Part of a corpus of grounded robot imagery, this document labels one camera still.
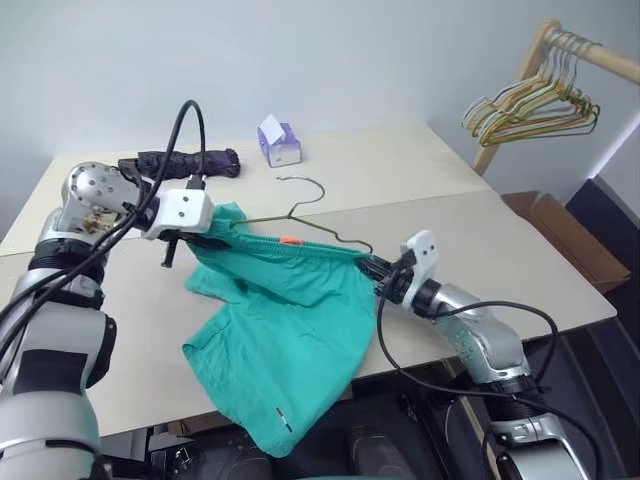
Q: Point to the brown cardboard box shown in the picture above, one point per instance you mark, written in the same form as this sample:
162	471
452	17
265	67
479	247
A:
565	235

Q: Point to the dark rounded shape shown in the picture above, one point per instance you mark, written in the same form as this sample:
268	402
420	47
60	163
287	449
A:
240	460
370	450

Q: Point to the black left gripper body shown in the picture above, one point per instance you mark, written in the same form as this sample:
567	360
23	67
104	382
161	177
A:
172	245

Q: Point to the green shorts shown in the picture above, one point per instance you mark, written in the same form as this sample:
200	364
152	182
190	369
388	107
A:
280	340

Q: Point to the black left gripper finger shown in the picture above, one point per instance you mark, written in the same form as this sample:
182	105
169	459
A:
215	243

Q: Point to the purple tissue box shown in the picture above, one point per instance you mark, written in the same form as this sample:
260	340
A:
285	150

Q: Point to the bunch of clothes hangers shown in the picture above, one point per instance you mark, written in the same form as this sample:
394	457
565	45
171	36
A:
471	108

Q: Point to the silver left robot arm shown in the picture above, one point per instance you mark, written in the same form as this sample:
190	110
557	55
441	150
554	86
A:
95	185

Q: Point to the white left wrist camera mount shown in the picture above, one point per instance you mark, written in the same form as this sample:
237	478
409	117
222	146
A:
185	210

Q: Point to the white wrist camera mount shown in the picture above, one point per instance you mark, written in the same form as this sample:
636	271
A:
425	250
185	210

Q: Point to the wooden clothes rack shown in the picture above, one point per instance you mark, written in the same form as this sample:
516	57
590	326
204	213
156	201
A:
487	155

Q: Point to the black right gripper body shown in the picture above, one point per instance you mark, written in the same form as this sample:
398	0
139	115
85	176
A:
397	282

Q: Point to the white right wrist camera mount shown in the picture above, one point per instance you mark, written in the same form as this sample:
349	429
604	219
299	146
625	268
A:
425	250

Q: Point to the black purple folded umbrella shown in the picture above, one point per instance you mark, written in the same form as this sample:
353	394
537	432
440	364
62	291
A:
220	162

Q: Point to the flat cardboard under table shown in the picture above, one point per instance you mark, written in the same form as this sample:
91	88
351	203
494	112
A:
185	426

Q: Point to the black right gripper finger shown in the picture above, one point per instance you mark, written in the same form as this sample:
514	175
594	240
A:
374	279
377	262

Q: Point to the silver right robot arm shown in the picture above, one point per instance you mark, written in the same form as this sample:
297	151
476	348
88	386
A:
480	330

